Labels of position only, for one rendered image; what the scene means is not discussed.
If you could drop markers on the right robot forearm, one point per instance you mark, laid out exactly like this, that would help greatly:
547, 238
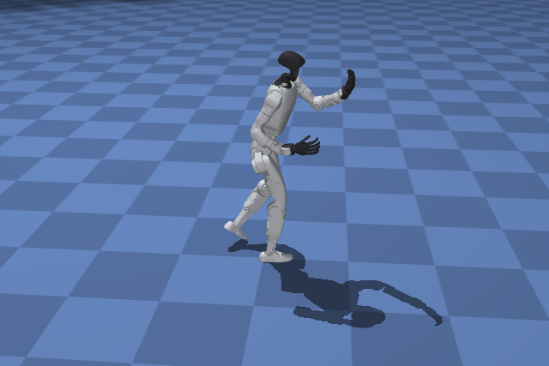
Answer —
270, 143

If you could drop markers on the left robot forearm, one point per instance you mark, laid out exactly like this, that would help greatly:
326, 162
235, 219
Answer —
333, 99

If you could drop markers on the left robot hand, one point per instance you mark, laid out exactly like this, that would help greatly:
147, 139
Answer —
347, 89

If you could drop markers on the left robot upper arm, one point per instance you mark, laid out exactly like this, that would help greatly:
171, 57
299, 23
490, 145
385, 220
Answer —
306, 94

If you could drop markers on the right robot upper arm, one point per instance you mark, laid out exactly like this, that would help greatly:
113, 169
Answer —
271, 104

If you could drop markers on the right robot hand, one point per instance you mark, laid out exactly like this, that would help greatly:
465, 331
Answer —
301, 148

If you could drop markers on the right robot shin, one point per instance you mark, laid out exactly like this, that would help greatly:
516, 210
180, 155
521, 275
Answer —
274, 227

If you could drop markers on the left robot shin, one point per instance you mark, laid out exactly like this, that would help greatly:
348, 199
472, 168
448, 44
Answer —
252, 205

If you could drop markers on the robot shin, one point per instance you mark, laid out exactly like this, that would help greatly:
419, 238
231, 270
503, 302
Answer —
252, 205
274, 227

